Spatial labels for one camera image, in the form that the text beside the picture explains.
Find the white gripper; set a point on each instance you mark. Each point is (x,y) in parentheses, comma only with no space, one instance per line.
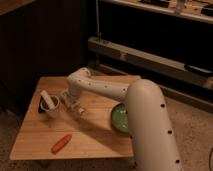
(67,97)

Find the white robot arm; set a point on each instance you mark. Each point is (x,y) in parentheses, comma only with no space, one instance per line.
(153,140)

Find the green ceramic bowl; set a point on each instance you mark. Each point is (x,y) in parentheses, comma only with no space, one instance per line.
(119,118)

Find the wooden table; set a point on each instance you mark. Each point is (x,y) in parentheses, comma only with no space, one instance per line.
(92,134)

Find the orange carrot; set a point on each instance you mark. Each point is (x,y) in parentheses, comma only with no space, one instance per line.
(61,143)

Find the thin metal pole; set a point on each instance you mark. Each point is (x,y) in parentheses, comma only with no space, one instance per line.
(98,34)

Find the dark wooden cabinet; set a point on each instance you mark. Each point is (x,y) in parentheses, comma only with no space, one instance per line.
(46,37)

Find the upper wooden shelf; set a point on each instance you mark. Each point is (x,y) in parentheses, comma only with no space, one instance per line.
(187,9)

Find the long wooden bench rail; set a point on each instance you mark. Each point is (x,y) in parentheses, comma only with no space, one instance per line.
(161,65)

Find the black handle on bench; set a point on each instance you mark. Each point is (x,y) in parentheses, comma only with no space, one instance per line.
(198,71)

